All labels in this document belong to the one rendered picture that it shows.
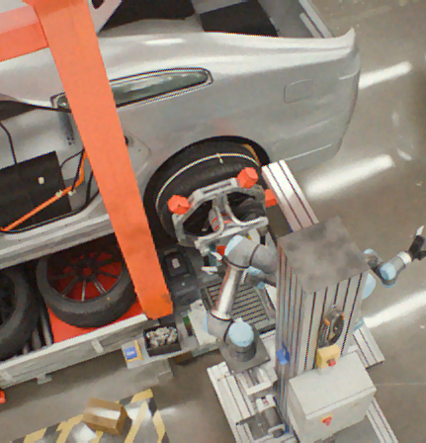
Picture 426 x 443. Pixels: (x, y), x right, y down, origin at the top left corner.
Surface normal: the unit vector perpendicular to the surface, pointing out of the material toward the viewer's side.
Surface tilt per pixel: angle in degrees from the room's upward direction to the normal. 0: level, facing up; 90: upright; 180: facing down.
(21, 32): 90
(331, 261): 0
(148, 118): 81
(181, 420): 0
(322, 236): 0
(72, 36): 90
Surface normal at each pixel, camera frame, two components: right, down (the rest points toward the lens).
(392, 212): -0.07, -0.55
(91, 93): 0.34, 0.77
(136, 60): 0.20, -0.05
